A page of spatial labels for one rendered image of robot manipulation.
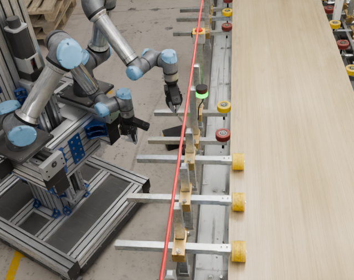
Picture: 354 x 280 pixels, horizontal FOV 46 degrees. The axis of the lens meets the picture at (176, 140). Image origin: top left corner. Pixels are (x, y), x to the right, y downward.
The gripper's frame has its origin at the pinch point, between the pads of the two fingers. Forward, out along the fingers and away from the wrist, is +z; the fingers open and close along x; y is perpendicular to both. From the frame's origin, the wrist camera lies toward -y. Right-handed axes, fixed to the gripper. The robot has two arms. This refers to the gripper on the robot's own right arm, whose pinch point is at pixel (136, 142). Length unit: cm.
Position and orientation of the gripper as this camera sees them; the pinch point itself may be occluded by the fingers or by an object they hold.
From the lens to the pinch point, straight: 234.3
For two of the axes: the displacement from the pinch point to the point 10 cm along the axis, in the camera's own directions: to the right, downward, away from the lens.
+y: -9.9, -0.1, 1.3
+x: -1.1, 6.7, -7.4
